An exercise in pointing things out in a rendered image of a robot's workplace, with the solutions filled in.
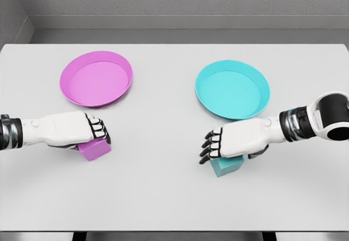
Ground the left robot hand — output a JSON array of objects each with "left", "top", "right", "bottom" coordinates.
[{"left": 41, "top": 111, "right": 112, "bottom": 152}]

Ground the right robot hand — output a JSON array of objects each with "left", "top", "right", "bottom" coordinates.
[{"left": 198, "top": 119, "right": 271, "bottom": 165}]

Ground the cyan block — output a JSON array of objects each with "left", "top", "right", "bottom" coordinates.
[{"left": 209, "top": 154, "right": 245, "bottom": 178}]

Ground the pink block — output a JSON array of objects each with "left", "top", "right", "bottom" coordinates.
[{"left": 77, "top": 138, "right": 112, "bottom": 162}]

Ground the cyan plate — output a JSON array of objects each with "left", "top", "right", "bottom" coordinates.
[{"left": 195, "top": 59, "right": 270, "bottom": 121}]

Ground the pink plate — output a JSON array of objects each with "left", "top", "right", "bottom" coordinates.
[{"left": 59, "top": 50, "right": 134, "bottom": 109}]

